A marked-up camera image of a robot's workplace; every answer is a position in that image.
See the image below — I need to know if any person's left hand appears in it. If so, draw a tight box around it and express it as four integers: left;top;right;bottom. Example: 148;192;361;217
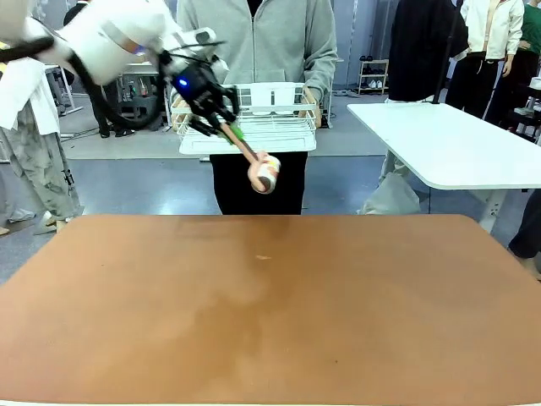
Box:
302;86;324;129

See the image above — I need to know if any thick black cable hose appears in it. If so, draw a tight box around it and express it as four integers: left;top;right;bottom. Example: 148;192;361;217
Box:
0;36;170;130

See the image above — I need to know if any person in grey hoodie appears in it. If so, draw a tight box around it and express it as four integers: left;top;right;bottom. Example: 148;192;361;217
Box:
176;0;339;216

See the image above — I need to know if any wooden shoe rack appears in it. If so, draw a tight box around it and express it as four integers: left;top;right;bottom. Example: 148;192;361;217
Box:
358;58;390;96

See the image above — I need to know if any white background desk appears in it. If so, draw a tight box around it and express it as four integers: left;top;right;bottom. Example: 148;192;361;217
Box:
44;63;85;118

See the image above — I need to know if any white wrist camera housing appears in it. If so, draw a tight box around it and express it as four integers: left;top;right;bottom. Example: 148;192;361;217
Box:
209;54;232;84

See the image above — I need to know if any large white table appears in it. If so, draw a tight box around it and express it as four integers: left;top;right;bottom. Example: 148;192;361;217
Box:
347;102;541;233

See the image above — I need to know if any white plastic bag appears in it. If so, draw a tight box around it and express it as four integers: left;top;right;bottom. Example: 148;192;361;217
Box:
357;171;423;216

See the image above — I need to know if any person in white jacket camo trousers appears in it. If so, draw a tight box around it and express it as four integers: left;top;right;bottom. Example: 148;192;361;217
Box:
0;0;85;236

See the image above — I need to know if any person's right hand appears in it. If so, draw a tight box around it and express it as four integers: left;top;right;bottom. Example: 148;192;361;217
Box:
172;94;192;132

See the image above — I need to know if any person in green top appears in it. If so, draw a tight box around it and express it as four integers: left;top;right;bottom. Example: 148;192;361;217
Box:
498;2;541;128

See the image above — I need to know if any black shelf unit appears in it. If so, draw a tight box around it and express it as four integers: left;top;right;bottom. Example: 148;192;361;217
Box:
509;82;541;143

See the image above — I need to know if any white wire dish rack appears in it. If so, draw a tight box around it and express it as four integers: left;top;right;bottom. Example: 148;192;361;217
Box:
170;82;318;156

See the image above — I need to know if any person in white jacket black trousers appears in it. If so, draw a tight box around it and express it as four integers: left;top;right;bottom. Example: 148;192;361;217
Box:
445;0;525;119

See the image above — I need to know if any white plastic cutlery holder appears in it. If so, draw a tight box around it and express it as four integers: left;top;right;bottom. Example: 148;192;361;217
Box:
236;83;306;115

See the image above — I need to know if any person in black clothes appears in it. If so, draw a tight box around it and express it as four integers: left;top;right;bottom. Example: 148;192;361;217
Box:
90;84;137;140

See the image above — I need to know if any black stand pole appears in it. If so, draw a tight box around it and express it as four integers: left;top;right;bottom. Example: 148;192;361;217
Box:
431;0;462;105

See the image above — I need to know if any person's left forearm grey sleeve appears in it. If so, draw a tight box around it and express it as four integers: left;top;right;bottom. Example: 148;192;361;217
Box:
302;41;339;102

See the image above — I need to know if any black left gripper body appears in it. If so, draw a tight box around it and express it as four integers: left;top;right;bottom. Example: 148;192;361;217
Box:
160;52;219;116

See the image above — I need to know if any person's leg in dark trousers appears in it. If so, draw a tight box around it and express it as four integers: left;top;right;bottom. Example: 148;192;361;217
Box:
509;189;541;280

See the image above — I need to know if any person in long black coat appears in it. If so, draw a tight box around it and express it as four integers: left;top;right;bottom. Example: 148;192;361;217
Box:
386;0;469;103

